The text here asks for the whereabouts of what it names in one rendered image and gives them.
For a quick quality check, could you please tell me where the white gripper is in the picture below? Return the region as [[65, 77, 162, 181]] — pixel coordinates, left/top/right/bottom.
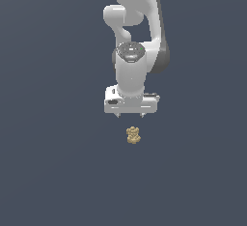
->
[[103, 85, 161, 119]]

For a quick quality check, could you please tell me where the small tan lumpy figurine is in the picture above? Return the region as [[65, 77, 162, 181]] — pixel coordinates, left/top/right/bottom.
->
[[125, 126, 142, 145]]

